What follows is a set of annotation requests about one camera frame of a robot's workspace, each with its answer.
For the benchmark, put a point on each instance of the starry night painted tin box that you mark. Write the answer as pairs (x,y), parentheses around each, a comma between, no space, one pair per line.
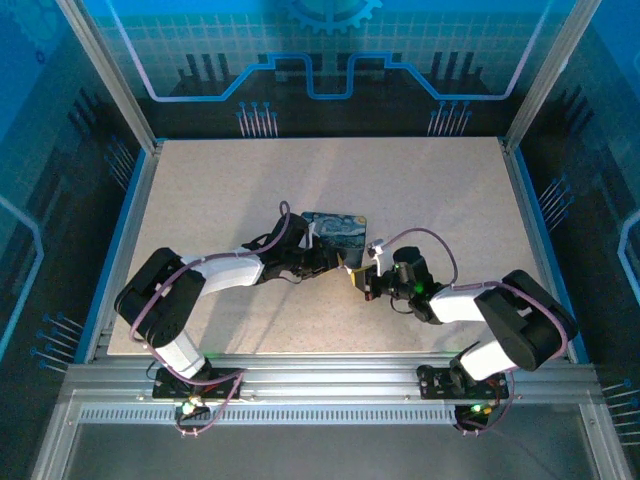
(340,232)

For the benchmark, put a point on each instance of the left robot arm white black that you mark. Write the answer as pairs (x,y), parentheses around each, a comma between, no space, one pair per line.
(225,272)

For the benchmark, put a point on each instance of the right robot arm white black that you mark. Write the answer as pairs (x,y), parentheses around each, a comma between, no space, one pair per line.
(455,305)

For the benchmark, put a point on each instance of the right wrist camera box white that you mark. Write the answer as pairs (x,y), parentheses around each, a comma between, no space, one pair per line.
(380,255)

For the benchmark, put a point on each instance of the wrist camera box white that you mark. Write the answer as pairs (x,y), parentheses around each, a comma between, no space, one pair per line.
(311,236)
(380,255)

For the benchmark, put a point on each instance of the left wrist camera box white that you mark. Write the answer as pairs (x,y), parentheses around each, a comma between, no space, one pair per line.
(311,236)

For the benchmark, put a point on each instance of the aluminium front mounting rail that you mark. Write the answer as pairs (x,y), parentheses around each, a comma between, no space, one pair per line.
(325,377)

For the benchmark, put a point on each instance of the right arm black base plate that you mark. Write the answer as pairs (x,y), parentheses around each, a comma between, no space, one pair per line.
(432,382)

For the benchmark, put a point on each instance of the aluminium table side rail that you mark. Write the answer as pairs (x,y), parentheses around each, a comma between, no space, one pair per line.
(132,230)
(530,210)

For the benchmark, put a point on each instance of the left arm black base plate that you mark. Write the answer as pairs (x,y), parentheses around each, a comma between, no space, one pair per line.
(225,387)

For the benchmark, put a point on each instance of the aluminium frame post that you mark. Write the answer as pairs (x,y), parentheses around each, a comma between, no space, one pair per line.
(107,75)
(547,75)

